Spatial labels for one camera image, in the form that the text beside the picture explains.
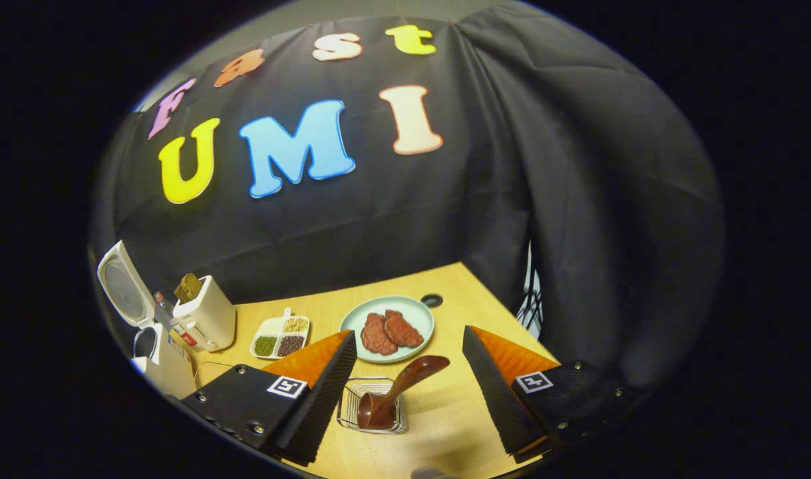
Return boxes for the brown meat slice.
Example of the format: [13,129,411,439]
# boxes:
[384,309,424,348]
[361,313,399,356]

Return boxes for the backdrop stand frame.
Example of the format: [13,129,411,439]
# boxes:
[515,241,546,340]

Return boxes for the metal wire chopstick holder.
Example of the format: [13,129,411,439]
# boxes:
[337,377,409,435]

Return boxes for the brown wooden spoon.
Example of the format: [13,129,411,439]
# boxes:
[357,355,451,430]

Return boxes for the pale green plate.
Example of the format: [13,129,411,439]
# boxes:
[339,296,436,364]

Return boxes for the white divided grain dish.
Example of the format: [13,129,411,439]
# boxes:
[250,307,311,360]

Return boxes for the black backdrop cloth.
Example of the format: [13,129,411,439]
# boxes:
[89,0,725,393]

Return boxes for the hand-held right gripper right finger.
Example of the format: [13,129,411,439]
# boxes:
[462,325,652,464]

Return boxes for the white rice cooker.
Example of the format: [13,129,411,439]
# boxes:
[97,241,198,400]

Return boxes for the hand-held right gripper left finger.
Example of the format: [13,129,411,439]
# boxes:
[181,329,358,466]

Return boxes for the white toaster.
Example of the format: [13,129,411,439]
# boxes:
[172,274,237,352]

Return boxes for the clear plastic bottle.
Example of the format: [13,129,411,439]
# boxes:
[154,291,201,350]

